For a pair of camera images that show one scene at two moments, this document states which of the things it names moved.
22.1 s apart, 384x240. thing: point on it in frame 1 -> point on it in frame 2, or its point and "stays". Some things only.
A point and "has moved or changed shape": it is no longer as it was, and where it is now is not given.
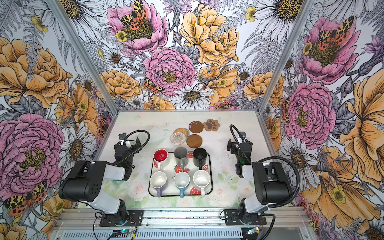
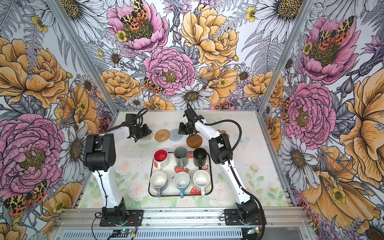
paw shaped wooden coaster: (211, 125) has moved or changed shape
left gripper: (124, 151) -> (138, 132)
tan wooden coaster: (182, 130) has moved or changed shape
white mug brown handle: (201, 178) stays
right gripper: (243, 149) -> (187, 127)
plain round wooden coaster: (194, 141) stays
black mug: (199, 157) stays
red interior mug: (160, 155) stays
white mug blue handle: (181, 180) stays
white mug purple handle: (158, 180) stays
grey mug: (181, 157) stays
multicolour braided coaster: (178, 138) -> (147, 137)
